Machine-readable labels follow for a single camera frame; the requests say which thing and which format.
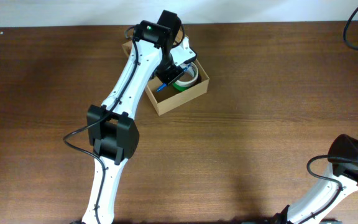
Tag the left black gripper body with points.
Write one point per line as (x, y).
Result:
(168, 70)

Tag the blue ballpoint pen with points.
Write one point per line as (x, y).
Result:
(161, 87)

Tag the green tape roll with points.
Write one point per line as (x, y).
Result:
(180, 87)

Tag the white masking tape roll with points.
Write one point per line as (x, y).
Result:
(189, 77)

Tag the brown cardboard box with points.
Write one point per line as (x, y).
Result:
(182, 98)

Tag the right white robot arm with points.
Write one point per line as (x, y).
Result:
(337, 175)

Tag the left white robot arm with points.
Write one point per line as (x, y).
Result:
(111, 127)

